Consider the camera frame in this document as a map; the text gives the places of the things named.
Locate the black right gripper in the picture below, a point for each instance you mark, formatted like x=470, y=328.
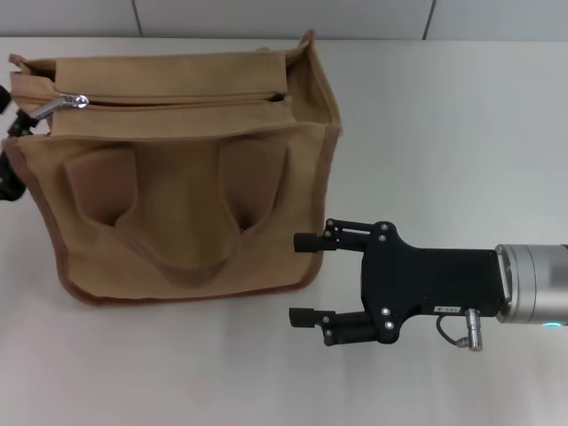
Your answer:
x=421, y=279

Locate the silver metal zipper pull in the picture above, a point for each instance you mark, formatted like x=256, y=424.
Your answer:
x=55, y=105

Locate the khaki canvas food bag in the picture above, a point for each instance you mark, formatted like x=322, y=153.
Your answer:
x=186, y=208

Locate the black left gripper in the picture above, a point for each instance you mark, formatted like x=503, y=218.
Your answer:
x=9, y=179

